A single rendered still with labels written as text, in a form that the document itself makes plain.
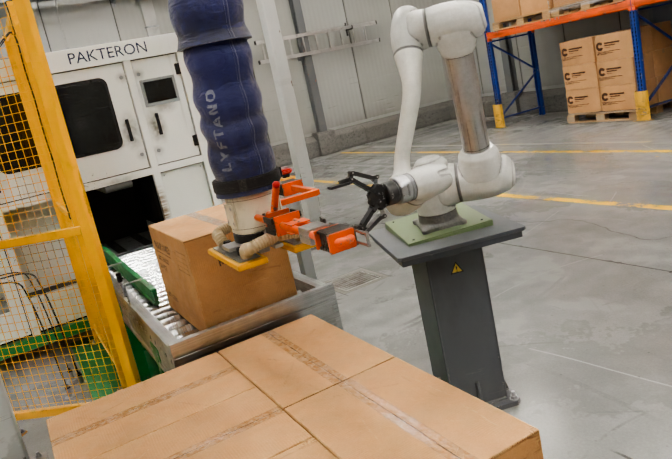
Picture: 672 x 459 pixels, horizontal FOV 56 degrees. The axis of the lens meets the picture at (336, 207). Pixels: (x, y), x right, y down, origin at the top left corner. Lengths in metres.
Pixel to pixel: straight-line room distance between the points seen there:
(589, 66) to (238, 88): 8.46
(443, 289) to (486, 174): 0.48
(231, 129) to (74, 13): 9.52
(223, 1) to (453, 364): 1.61
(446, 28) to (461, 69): 0.16
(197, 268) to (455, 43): 1.25
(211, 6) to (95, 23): 9.48
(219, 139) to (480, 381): 1.45
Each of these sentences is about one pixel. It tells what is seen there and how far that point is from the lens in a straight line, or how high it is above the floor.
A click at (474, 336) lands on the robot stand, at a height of 0.32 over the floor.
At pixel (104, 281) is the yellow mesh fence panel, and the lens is 3.13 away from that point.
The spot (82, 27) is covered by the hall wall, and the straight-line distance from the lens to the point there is 11.41.
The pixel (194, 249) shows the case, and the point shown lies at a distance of 2.47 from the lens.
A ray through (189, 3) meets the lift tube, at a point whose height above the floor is 1.72.
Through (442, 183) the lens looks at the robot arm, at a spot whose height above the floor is 1.03.
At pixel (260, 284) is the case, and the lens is 2.59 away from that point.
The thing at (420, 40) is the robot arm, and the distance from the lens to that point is 2.25.
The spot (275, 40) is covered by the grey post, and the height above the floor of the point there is 1.82.
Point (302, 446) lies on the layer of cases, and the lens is 1.73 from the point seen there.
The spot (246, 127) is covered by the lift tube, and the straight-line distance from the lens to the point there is 2.01.
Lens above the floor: 1.42
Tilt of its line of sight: 11 degrees down
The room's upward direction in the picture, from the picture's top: 12 degrees counter-clockwise
